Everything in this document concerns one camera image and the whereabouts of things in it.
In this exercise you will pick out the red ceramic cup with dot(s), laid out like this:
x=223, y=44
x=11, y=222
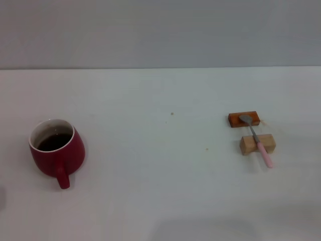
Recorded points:
x=71, y=153

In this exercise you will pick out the dark orange wooden block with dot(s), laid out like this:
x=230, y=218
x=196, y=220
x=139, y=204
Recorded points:
x=234, y=120

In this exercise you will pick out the light notched wooden block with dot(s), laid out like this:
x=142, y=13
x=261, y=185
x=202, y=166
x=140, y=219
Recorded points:
x=247, y=144

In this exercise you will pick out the dark brown coffee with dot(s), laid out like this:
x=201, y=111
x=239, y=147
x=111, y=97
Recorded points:
x=54, y=143

